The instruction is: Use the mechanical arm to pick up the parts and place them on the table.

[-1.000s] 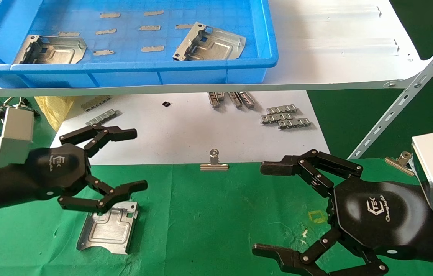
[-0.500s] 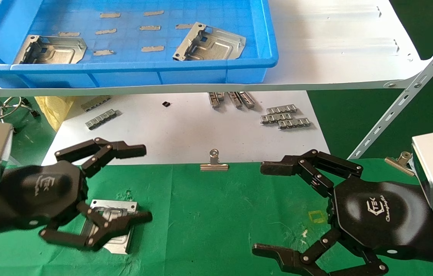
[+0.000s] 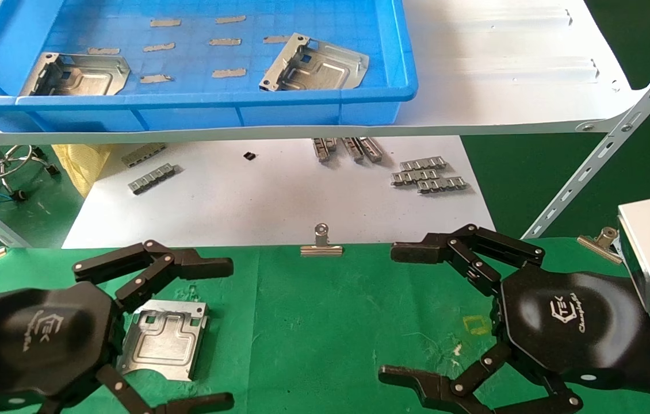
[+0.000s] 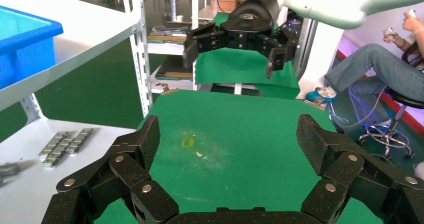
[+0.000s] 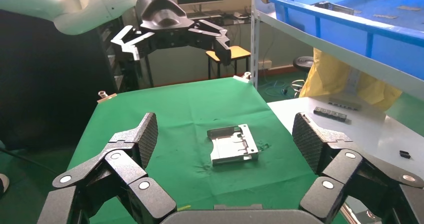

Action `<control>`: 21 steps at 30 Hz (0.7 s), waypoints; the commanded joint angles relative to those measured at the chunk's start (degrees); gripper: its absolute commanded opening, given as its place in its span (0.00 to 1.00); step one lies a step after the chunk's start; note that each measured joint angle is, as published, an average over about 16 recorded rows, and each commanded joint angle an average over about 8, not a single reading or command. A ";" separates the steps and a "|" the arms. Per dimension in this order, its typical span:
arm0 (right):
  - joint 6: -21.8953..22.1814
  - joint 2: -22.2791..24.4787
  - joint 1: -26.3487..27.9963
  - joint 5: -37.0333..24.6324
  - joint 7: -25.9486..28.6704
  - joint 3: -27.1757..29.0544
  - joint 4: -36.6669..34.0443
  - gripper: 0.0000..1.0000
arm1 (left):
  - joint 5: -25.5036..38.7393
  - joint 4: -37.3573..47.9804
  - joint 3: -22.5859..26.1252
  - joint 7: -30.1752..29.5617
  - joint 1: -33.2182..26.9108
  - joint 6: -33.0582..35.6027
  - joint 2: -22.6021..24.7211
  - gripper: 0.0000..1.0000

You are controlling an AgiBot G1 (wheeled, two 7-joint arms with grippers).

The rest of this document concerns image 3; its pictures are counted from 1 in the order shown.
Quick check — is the white metal shelf board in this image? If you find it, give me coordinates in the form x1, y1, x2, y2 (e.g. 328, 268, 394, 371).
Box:
0, 0, 645, 146

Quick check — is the chrome stool base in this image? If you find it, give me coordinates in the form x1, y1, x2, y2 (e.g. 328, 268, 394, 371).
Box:
0, 145, 61, 202

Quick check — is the white perforated shelf brace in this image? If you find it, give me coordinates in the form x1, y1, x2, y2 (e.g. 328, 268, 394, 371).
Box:
522, 34, 650, 239

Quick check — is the green cloth mat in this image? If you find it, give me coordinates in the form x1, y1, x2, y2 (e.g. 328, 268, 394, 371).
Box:
0, 237, 650, 414

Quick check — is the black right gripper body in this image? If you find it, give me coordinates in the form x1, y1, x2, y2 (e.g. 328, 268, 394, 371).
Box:
492, 266, 650, 398

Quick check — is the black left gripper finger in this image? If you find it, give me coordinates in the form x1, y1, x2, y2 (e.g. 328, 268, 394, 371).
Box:
95, 363, 235, 414
72, 240, 235, 314

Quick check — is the blue plastic tray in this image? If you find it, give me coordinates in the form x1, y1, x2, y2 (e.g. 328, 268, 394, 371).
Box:
0, 0, 419, 132

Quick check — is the yellow cloth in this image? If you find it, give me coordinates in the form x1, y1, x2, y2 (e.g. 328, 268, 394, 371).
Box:
52, 144, 113, 198

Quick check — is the grey metal connector strip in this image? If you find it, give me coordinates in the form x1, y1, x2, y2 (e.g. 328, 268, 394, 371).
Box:
416, 177, 468, 194
358, 137, 384, 163
399, 156, 448, 171
391, 169, 439, 186
121, 143, 167, 168
341, 137, 364, 162
312, 138, 337, 163
128, 163, 179, 196

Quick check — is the silver binder clip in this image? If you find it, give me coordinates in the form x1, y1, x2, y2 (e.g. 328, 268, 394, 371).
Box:
300, 224, 343, 257

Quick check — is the white flat board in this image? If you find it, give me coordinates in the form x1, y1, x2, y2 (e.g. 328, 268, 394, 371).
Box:
62, 136, 496, 249

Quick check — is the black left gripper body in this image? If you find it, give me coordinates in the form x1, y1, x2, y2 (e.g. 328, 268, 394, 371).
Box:
0, 282, 125, 406

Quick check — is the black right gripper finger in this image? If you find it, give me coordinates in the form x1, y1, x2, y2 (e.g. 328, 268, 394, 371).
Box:
390, 225, 545, 297
378, 343, 584, 414

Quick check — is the stamped metal bracket plate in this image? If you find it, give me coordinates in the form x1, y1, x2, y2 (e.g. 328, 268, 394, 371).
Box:
19, 53, 131, 97
259, 33, 370, 93
116, 299, 209, 381

